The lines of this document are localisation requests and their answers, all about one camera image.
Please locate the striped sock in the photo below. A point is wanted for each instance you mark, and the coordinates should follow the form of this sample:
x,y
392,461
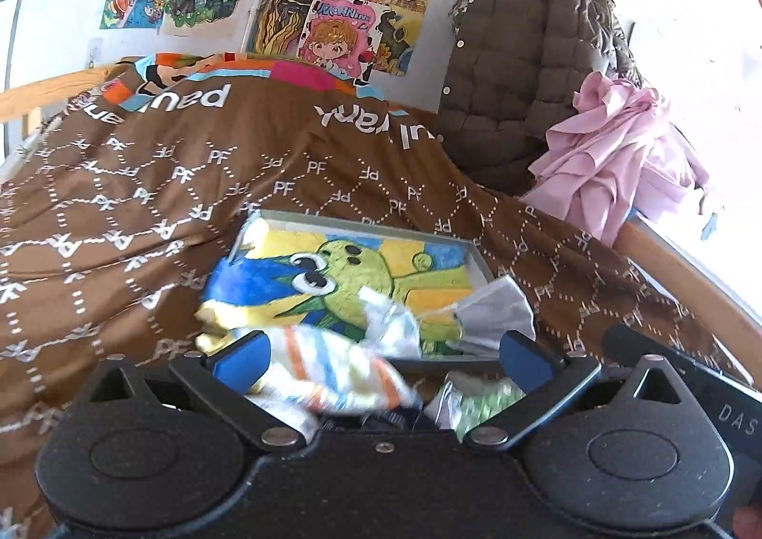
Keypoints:
x,y
333,363

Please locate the grey face mask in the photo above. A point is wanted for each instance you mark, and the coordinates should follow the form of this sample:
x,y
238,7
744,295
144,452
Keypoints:
x,y
494,313

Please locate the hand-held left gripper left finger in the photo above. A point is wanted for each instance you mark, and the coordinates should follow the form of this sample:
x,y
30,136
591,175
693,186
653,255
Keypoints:
x,y
238,365

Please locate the colourful cartoon storage box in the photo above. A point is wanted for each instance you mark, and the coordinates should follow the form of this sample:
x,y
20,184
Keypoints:
x,y
357,271

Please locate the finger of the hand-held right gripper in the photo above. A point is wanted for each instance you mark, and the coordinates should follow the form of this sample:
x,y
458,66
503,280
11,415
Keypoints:
x,y
625,344

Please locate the pink cloth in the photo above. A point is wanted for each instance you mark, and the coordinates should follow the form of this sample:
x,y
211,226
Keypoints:
x,y
613,170

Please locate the dark cartoon painting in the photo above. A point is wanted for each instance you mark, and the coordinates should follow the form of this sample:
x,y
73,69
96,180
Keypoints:
x,y
397,46

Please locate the white crinkled plastic wrapper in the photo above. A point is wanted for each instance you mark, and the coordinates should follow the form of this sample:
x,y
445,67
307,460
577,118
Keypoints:
x,y
388,320

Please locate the fish and seaweed painting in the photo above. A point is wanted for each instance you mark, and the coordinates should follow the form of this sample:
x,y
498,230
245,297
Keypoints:
x,y
286,9

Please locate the yellow cloth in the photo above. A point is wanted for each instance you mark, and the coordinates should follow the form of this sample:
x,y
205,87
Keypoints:
x,y
213,328

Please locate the green patterned bag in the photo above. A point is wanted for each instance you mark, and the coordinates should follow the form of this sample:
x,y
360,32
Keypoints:
x,y
476,402

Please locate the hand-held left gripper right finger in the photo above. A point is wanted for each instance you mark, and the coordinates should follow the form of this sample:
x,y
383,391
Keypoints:
x,y
528,361

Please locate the pink chibi boy poster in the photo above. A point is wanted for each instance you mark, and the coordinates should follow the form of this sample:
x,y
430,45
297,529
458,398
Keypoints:
x,y
336,42

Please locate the brown printed blanket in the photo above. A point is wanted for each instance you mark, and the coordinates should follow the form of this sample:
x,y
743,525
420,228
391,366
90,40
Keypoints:
x,y
149,217

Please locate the wall socket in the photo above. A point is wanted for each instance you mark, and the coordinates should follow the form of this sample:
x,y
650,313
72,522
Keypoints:
x,y
94,51

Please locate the brown quilted jacket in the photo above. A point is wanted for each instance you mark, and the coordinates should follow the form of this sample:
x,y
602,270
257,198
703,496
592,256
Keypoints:
x,y
524,69

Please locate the shallow grey box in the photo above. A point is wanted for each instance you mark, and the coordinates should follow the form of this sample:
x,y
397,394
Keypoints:
x,y
470,262

